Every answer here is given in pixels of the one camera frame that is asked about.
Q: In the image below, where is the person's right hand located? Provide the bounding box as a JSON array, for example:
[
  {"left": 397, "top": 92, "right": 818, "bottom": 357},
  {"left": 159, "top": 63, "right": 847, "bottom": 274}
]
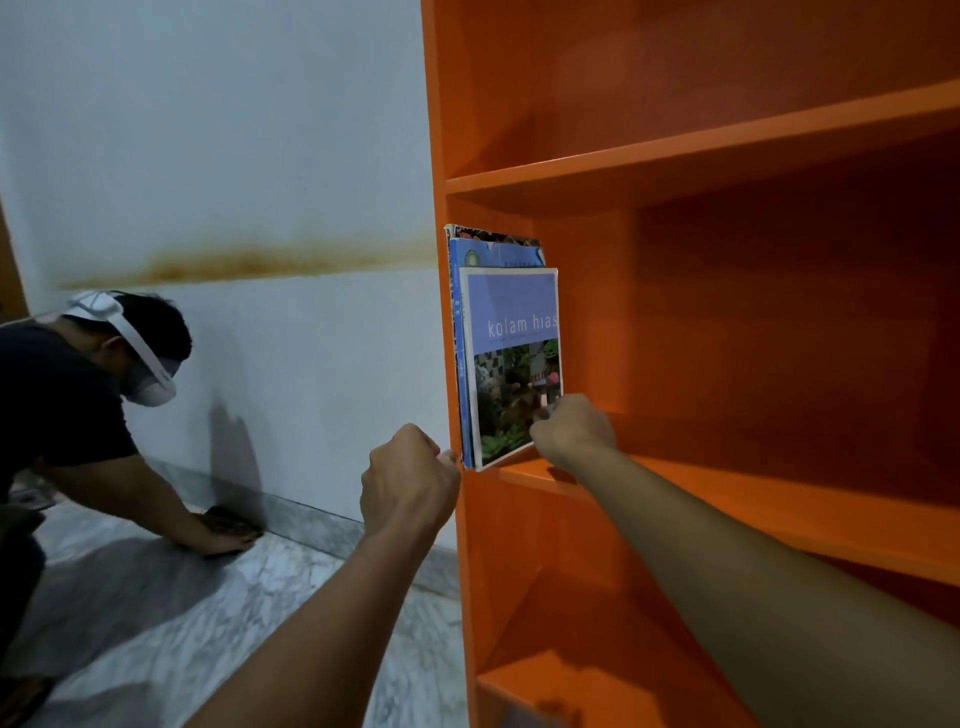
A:
[{"left": 528, "top": 393, "right": 618, "bottom": 475}]

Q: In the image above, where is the person's left hand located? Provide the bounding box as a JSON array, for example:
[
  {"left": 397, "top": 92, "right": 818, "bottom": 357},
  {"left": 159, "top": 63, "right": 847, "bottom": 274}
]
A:
[{"left": 360, "top": 423, "right": 463, "bottom": 558}]

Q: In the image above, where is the garden photo cover book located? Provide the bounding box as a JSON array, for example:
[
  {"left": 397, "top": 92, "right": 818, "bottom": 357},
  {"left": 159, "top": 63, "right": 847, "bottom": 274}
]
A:
[{"left": 459, "top": 267, "right": 564, "bottom": 473}]

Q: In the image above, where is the person's left forearm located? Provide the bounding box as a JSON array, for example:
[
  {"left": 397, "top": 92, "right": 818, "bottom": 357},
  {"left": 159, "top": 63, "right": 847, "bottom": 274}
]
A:
[{"left": 183, "top": 525, "right": 440, "bottom": 728}]

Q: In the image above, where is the person's right forearm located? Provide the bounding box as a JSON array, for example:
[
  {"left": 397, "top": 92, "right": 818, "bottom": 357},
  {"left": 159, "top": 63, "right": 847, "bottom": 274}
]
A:
[{"left": 558, "top": 444, "right": 960, "bottom": 728}]

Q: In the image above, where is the blue cover book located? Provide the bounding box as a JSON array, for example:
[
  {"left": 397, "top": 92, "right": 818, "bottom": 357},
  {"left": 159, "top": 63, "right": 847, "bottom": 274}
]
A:
[{"left": 447, "top": 237, "right": 548, "bottom": 471}]

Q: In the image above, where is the dark patterned cover book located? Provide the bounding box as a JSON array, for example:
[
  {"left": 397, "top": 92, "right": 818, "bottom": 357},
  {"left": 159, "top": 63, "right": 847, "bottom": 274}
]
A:
[{"left": 444, "top": 223, "right": 543, "bottom": 253}]

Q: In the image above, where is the dark flat book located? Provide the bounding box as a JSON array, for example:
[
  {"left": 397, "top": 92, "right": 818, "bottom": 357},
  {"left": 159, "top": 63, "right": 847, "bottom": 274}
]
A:
[{"left": 201, "top": 505, "right": 264, "bottom": 538}]

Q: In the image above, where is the orange wooden bookshelf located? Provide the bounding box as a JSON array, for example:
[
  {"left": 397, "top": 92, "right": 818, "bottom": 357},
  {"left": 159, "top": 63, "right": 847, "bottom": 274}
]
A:
[{"left": 420, "top": 0, "right": 960, "bottom": 728}]

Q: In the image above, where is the white head-worn headset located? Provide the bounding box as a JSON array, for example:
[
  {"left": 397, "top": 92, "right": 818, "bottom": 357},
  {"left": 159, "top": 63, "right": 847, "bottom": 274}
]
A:
[{"left": 63, "top": 291, "right": 182, "bottom": 409}]

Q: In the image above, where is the patterned flat book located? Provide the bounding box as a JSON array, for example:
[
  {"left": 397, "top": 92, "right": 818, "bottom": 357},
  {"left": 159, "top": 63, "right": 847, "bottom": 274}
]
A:
[{"left": 7, "top": 471, "right": 60, "bottom": 513}]

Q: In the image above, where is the brown wooden door frame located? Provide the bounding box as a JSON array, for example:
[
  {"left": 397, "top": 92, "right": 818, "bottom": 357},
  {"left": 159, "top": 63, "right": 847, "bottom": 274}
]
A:
[{"left": 0, "top": 201, "right": 30, "bottom": 325}]

